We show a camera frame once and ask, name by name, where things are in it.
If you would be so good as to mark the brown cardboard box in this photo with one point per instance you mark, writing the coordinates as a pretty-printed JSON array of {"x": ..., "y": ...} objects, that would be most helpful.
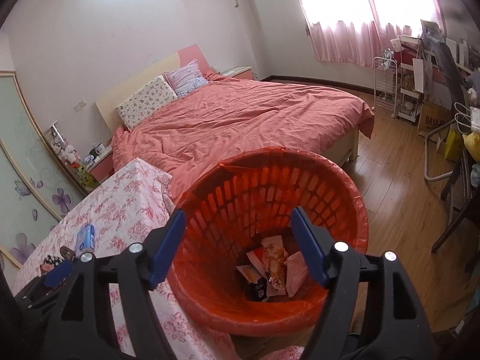
[{"x": 432, "y": 116}]

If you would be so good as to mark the salmon pink bed duvet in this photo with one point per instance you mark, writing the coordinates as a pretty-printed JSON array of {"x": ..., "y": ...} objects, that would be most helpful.
[{"x": 228, "y": 116}]

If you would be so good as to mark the white shelf cart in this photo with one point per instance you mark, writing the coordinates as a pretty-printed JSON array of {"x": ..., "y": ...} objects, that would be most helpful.
[{"x": 408, "y": 54}]

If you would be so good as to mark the far bedside nightstand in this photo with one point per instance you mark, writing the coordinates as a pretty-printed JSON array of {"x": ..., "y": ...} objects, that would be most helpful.
[{"x": 241, "y": 73}]

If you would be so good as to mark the plush toy display tube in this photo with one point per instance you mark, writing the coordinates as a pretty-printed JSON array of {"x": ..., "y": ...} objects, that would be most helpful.
[{"x": 70, "y": 158}]

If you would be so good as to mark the white wire rack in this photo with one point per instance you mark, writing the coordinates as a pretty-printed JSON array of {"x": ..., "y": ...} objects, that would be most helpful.
[{"x": 385, "y": 79}]

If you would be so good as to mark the beige pink headboard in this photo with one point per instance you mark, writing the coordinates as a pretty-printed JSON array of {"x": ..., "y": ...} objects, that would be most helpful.
[{"x": 107, "y": 103}]

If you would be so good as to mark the striped pink pillow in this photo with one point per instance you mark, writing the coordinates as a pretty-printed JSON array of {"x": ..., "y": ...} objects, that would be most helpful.
[{"x": 186, "y": 80}]

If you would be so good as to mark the pink window curtain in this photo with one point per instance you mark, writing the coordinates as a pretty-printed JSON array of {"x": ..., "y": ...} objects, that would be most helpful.
[{"x": 355, "y": 31}]

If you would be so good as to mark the red plastic laundry basket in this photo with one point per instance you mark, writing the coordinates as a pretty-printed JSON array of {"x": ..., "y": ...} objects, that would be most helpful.
[{"x": 231, "y": 209}]

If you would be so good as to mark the floral pink tablecloth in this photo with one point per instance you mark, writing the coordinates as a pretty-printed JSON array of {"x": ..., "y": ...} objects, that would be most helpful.
[{"x": 123, "y": 210}]

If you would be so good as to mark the blue tissue pack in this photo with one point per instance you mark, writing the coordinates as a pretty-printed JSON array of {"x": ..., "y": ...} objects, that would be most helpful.
[{"x": 85, "y": 240}]

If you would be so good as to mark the glass floral wardrobe doors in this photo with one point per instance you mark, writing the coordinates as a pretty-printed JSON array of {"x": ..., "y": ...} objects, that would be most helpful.
[{"x": 36, "y": 189}]

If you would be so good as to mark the pink white nightstand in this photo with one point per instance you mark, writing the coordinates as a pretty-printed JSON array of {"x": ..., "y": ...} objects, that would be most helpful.
[{"x": 102, "y": 167}]

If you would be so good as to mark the white mug on nightstand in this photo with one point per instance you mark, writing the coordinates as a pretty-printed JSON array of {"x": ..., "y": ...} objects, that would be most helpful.
[{"x": 99, "y": 148}]

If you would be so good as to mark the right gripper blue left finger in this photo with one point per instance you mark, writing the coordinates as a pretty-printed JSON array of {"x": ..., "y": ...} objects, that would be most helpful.
[{"x": 162, "y": 246}]

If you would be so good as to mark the white wall outlet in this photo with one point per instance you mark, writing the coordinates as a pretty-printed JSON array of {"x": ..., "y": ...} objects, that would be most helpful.
[{"x": 80, "y": 105}]

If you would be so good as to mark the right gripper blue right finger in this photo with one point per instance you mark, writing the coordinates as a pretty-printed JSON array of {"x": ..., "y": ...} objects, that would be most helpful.
[{"x": 314, "y": 243}]

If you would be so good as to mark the floral white pillow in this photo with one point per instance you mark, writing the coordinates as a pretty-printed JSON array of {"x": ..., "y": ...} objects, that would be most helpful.
[{"x": 145, "y": 102}]

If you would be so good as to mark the trash wrappers in basket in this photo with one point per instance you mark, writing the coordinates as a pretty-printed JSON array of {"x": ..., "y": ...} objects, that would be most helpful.
[{"x": 272, "y": 271}]

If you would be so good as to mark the white metal chair frame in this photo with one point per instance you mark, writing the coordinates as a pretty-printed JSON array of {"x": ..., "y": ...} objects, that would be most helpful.
[{"x": 430, "y": 154}]

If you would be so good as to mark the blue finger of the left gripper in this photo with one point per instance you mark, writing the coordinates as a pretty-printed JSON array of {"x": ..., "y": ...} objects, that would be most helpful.
[{"x": 58, "y": 275}]

